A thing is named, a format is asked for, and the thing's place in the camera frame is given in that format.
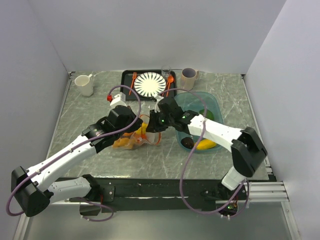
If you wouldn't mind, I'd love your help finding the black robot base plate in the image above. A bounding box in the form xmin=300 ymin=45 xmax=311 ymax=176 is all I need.
xmin=84 ymin=178 xmax=234 ymax=211

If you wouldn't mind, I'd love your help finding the dark purple food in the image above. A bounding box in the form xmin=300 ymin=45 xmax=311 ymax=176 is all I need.
xmin=180 ymin=137 xmax=195 ymax=150

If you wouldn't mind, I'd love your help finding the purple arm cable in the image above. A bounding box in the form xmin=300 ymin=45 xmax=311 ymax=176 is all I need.
xmin=5 ymin=84 xmax=142 ymax=216
xmin=159 ymin=87 xmax=250 ymax=218

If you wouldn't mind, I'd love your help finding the white black striped plate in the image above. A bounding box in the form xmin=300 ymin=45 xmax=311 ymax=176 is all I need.
xmin=134 ymin=72 xmax=167 ymax=98

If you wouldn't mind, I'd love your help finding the green lime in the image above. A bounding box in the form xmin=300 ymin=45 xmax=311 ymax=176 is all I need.
xmin=199 ymin=109 xmax=215 ymax=121

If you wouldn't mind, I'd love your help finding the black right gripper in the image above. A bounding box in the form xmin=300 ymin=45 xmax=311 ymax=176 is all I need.
xmin=146 ymin=109 xmax=174 ymax=133

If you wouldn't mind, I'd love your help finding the clear drinking glass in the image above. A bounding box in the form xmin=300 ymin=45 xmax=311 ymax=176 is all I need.
xmin=161 ymin=65 xmax=172 ymax=80

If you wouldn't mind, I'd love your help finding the orange plastic spoon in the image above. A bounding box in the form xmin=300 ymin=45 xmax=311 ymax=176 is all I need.
xmin=165 ymin=75 xmax=175 ymax=97

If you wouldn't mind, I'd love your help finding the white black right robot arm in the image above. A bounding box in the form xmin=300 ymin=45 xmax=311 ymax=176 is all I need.
xmin=146 ymin=95 xmax=268 ymax=199

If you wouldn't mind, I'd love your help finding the aluminium frame rail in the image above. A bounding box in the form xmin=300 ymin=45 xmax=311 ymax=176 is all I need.
xmin=23 ymin=183 xmax=291 ymax=206

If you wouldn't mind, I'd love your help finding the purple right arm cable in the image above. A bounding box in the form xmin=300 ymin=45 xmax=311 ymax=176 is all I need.
xmin=159 ymin=87 xmax=250 ymax=218

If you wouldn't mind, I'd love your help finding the white mug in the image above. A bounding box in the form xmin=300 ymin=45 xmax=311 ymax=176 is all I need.
xmin=74 ymin=74 xmax=94 ymax=97

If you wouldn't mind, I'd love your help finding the yellow banana toy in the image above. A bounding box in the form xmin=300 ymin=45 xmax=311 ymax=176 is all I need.
xmin=196 ymin=139 xmax=217 ymax=151

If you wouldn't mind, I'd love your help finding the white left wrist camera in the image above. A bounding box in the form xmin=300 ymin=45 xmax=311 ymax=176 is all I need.
xmin=106 ymin=92 xmax=127 ymax=109

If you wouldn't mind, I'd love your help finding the black serving tray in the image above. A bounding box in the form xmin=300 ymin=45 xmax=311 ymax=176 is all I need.
xmin=120 ymin=69 xmax=177 ymax=101

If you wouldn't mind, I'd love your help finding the yellow lumpy food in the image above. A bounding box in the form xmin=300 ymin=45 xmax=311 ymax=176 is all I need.
xmin=135 ymin=122 xmax=148 ymax=135

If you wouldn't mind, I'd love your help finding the orange plastic fork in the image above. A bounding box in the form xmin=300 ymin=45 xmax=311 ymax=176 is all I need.
xmin=128 ymin=72 xmax=137 ymax=96

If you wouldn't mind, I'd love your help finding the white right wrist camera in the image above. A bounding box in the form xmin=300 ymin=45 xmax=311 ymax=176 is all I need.
xmin=153 ymin=94 xmax=164 ymax=113

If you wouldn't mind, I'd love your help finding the teal transparent plastic container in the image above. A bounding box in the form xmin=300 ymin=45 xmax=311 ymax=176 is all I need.
xmin=174 ymin=91 xmax=223 ymax=152

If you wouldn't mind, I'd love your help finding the beige mug purple inside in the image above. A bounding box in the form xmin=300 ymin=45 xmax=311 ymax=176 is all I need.
xmin=180 ymin=67 xmax=199 ymax=91

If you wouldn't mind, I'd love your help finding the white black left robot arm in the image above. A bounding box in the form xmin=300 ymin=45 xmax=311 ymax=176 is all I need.
xmin=11 ymin=105 xmax=143 ymax=217

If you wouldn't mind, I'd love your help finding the clear zip top bag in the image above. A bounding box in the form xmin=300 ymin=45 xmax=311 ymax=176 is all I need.
xmin=114 ymin=114 xmax=162 ymax=150

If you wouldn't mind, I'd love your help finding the golden ginger root toy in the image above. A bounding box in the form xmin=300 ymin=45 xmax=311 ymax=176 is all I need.
xmin=112 ymin=137 xmax=136 ymax=150

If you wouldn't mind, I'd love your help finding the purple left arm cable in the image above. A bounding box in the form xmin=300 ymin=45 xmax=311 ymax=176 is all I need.
xmin=5 ymin=84 xmax=142 ymax=216

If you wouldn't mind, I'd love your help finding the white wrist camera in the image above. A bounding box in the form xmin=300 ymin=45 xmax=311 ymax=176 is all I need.
xmin=153 ymin=94 xmax=164 ymax=113
xmin=106 ymin=92 xmax=127 ymax=109

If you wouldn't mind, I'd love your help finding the orange fruit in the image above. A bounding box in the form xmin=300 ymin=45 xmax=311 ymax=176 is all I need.
xmin=123 ymin=131 xmax=135 ymax=138

